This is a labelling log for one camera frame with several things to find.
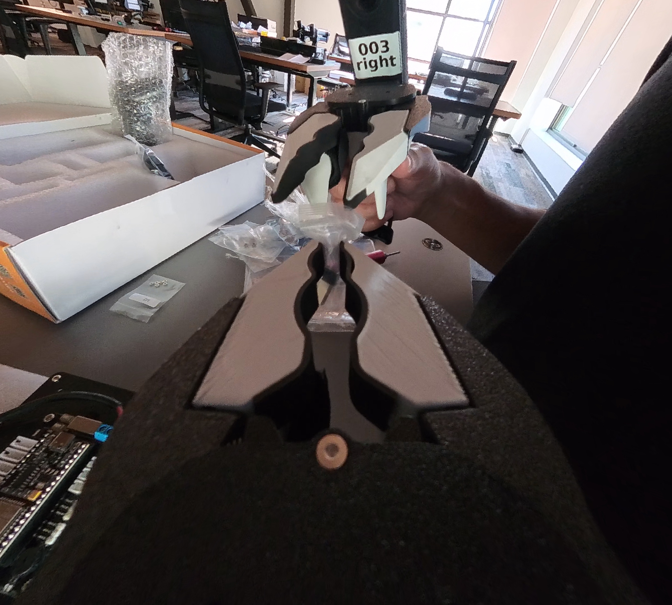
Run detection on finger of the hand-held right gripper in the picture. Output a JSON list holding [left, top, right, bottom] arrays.
[[344, 109, 413, 208], [270, 114, 343, 205]]

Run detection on clear bag with small part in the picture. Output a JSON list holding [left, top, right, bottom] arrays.
[[265, 198, 365, 328]]

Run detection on black slatted chair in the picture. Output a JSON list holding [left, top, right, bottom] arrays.
[[420, 46, 515, 175]]

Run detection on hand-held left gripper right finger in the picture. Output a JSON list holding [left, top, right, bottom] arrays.
[[338, 242, 469, 410]]

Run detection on black power cable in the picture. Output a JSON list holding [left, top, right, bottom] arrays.
[[0, 392, 127, 438]]

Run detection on clear bag with black claw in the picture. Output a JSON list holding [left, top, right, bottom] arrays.
[[126, 135, 176, 181]]

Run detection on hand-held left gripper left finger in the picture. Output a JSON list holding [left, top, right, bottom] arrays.
[[193, 240, 329, 413]]

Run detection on large paned window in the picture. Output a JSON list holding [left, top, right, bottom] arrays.
[[407, 0, 526, 76]]

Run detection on person's right forearm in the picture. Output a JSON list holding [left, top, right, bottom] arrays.
[[438, 159, 547, 275]]

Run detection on controller circuit board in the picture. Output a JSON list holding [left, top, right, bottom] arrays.
[[0, 413, 113, 564]]

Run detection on small clear bag of washers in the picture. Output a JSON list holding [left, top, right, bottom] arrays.
[[109, 274, 186, 323]]

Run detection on person's right hand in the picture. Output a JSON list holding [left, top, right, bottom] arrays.
[[336, 143, 448, 233]]

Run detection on bubble wrap bundle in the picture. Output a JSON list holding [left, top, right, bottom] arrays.
[[102, 32, 175, 146]]

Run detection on orange and white kit box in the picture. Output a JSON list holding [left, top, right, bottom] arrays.
[[0, 54, 266, 322]]

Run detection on crumpled clear plastic bags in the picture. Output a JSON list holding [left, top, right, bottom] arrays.
[[207, 219, 310, 296]]

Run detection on background wooden desk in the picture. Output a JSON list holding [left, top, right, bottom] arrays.
[[0, 1, 195, 55]]

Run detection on grey desk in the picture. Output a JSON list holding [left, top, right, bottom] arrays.
[[0, 203, 473, 391]]

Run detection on black mesh office chair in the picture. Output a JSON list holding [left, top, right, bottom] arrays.
[[176, 0, 284, 144]]

